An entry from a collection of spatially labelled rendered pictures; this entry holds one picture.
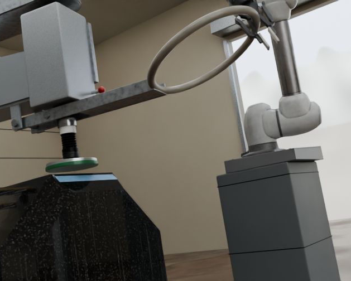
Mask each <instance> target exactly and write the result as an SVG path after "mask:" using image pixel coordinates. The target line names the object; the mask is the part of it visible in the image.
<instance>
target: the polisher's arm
mask: <svg viewBox="0 0 351 281"><path fill-rule="evenodd" d="M42 111H44V110H41V109H36V108H32V107H31V106H30V98H29V92H28V82H27V72H26V63H25V53H24V51H23V52H19V53H16V54H11V55H8V56H4V57H0V122H3V121H7V120H10V119H11V121H13V120H14V119H15V120H17V121H18V125H17V126H16V127H13V126H12V130H17V129H21V128H23V126H22V116H24V115H27V114H32V113H34V114H36V113H39V112H42Z"/></svg>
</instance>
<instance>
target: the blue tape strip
mask: <svg viewBox="0 0 351 281"><path fill-rule="evenodd" d="M55 177H56V178H57V180H58V181H59V182H73V181H96V180H117V178H116V177H115V176H114V175H113V174H112V175H79V176H55Z"/></svg>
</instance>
